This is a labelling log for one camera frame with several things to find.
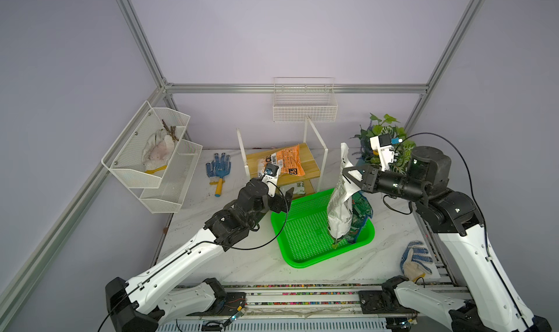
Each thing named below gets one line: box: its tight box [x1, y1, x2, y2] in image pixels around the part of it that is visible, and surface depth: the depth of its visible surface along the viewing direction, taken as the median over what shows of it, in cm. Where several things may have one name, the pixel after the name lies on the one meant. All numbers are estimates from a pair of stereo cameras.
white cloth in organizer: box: [141, 128, 176, 172], surface depth 80 cm
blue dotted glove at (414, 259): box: [400, 240, 434, 282], surface depth 82 cm
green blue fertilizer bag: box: [337, 191, 374, 244], surface depth 78 cm
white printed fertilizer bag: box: [327, 142, 362, 239], surface depth 63 cm
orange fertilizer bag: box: [257, 144, 306, 178], surface depth 81 cm
